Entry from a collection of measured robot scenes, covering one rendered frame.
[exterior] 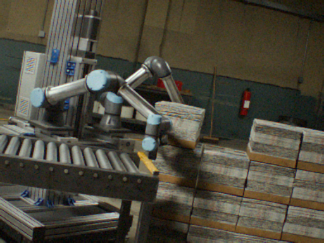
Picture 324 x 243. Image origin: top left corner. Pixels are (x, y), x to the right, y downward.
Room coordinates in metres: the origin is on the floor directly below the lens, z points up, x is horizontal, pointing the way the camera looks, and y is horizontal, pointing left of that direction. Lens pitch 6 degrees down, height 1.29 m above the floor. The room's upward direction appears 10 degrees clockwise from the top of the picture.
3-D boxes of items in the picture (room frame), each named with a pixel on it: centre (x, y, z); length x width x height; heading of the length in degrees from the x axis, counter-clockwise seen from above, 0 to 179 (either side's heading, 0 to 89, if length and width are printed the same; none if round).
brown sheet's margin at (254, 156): (3.13, -0.71, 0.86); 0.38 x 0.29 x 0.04; 174
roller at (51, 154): (2.35, 0.50, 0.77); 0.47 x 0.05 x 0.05; 13
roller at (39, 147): (2.34, 0.56, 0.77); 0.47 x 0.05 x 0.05; 13
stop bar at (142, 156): (2.45, 0.04, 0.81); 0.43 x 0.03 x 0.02; 13
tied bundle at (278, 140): (3.14, -0.71, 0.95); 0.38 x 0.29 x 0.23; 174
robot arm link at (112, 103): (3.43, 0.35, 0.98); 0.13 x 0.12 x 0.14; 22
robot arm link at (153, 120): (2.65, 0.04, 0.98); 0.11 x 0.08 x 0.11; 157
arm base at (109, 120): (3.42, 0.35, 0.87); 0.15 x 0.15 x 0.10
